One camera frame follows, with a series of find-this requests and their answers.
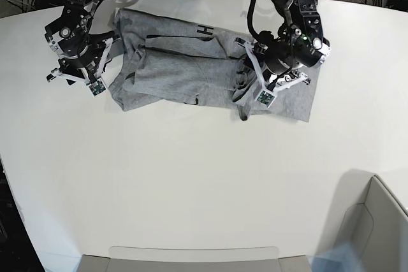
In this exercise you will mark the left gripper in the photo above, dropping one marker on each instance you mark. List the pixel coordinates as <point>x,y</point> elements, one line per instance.
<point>271,62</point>

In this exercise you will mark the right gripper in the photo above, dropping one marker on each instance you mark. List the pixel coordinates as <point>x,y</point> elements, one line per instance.
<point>86,62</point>

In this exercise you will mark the grey T-shirt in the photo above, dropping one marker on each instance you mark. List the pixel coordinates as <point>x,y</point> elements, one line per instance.
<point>188,63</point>

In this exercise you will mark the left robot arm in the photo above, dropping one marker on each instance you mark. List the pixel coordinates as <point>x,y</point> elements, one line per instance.
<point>301,23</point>

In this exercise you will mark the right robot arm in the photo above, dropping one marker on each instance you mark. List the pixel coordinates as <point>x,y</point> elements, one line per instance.
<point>76,19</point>

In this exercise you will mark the beige box right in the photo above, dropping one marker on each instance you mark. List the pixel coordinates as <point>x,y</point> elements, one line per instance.
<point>373,235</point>

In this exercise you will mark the blue translucent object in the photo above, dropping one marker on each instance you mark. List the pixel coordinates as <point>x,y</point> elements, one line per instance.
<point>338,257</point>

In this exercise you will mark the beige tray bottom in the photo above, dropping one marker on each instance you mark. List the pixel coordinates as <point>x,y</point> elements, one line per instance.
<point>161,259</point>

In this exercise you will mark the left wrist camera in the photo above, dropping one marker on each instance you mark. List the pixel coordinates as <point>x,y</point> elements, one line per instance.
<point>266,97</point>

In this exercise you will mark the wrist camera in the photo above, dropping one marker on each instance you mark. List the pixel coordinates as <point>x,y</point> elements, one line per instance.
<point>266,97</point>
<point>97,87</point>

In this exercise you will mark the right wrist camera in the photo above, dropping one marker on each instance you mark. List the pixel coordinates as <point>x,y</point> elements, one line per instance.
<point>97,87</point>

